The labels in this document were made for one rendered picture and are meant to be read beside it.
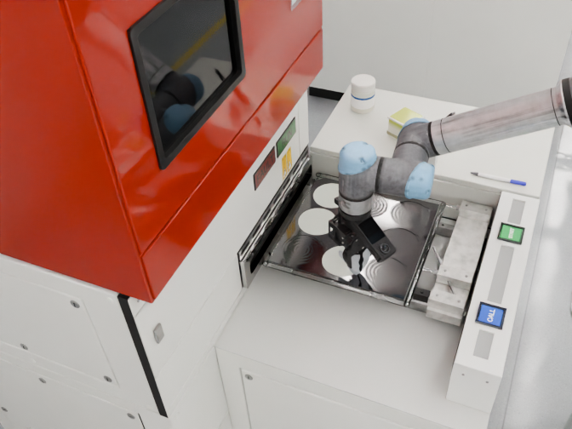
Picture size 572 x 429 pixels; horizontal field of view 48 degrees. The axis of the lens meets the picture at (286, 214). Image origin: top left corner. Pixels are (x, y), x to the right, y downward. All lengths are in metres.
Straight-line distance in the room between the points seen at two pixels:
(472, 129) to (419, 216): 0.42
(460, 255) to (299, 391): 0.52
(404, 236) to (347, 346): 0.33
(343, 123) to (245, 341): 0.72
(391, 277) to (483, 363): 0.32
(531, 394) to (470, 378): 1.15
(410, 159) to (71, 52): 0.74
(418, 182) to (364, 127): 0.62
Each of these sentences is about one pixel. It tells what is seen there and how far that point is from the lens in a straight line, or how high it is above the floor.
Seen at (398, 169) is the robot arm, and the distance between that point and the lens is 1.30.
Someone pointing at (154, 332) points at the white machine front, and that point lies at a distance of 1.25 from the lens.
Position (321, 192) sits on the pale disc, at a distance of 1.76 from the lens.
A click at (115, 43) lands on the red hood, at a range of 0.87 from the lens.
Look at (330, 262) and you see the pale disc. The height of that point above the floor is 0.90.
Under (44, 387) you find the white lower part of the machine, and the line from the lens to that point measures 1.72.
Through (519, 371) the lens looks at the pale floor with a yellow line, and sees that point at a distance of 2.56.
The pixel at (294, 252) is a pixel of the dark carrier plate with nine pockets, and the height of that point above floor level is 0.90.
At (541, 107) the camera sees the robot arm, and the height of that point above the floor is 1.35.
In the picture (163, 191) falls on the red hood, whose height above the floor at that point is 1.41.
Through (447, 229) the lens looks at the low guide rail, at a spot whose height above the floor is 0.85.
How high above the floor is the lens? 2.06
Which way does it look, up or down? 43 degrees down
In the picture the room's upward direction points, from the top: 4 degrees counter-clockwise
